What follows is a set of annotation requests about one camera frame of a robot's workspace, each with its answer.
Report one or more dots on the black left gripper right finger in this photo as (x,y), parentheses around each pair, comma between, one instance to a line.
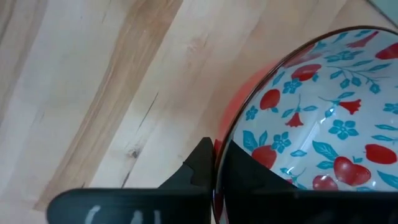
(255,199)

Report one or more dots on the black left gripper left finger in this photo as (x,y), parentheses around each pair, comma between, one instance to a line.
(186,202)

